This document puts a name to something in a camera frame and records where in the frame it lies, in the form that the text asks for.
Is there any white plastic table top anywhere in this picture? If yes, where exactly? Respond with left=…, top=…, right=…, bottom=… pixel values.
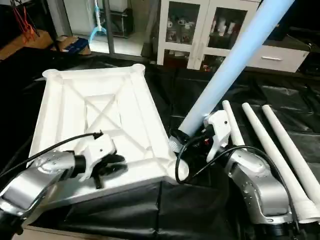
left=24, top=63, right=190, bottom=213

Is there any white plastic table leg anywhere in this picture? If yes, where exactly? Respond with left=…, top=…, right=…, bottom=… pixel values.
left=241, top=102, right=320, bottom=224
left=261, top=104, right=320, bottom=202
left=221, top=100, right=246, bottom=149
left=169, top=0, right=296, bottom=154

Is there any black work mat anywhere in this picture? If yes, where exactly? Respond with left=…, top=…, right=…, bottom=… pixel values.
left=0, top=50, right=320, bottom=240

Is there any white glass-door cabinet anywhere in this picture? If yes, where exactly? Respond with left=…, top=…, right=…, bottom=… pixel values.
left=157, top=0, right=264, bottom=71

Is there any white drawer unit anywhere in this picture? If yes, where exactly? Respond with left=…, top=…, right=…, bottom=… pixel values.
left=246, top=42, right=311, bottom=74

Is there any brown cardboard box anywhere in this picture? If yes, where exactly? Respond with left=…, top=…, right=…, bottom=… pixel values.
left=57, top=35, right=91, bottom=55

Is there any black metal pole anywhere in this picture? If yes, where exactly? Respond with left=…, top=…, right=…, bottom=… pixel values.
left=102, top=0, right=115, bottom=55

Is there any blue plastic tool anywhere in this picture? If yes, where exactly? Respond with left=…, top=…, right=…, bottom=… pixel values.
left=88, top=0, right=107, bottom=44

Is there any flat brown cardboard sheet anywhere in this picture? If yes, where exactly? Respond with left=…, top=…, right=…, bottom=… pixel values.
left=0, top=30, right=54, bottom=61

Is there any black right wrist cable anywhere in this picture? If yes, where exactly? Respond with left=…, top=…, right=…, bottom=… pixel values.
left=174, top=131, right=302, bottom=221

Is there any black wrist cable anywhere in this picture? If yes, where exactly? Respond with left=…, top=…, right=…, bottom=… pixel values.
left=0, top=130, right=105, bottom=179
left=174, top=131, right=302, bottom=221

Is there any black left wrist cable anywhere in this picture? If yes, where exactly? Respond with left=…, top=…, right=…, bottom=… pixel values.
left=0, top=130, right=105, bottom=179

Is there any orange cable bundle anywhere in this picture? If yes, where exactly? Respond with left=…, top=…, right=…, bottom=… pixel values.
left=11, top=2, right=37, bottom=42

